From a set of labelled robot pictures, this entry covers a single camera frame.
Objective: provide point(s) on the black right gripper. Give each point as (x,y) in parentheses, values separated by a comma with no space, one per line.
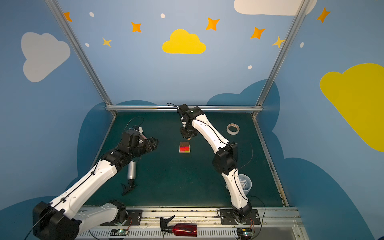
(186,133)

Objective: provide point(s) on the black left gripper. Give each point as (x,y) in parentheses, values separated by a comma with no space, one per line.
(151,144)

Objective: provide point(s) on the brown wood block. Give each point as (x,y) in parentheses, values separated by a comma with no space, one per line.
(184,144)

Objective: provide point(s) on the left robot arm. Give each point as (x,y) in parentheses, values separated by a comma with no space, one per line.
(60,218)

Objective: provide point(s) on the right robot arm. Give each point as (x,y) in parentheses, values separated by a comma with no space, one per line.
(225,161)

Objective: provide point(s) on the silver metal can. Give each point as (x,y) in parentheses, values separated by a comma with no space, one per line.
(132,170)

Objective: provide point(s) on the black spray nozzle on table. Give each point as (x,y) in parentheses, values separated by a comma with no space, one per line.
(129,187)

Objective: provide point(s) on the white tape roll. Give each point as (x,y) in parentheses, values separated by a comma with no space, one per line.
(233,129)

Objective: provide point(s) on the light blue mug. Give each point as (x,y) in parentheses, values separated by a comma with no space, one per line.
(246,183)

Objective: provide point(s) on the left controller board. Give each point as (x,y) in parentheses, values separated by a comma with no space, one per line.
(119,232)

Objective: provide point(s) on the controller board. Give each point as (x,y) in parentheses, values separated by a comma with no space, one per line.
(119,232)
(244,234)

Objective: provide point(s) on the red spray bottle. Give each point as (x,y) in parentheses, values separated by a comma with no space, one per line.
(181,230)

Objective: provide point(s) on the right controller board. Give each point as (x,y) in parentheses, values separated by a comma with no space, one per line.
(244,234)

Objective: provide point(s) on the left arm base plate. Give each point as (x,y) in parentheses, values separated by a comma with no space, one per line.
(128,218)

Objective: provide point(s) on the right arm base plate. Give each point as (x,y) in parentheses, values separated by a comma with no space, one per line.
(228,217)

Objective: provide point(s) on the aluminium corner post left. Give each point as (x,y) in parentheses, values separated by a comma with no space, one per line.
(64,24)

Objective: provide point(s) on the aluminium corner post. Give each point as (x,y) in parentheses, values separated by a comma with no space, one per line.
(64,24)
(291,34)

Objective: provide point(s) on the aluminium corner post right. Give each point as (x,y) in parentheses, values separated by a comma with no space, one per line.
(291,34)

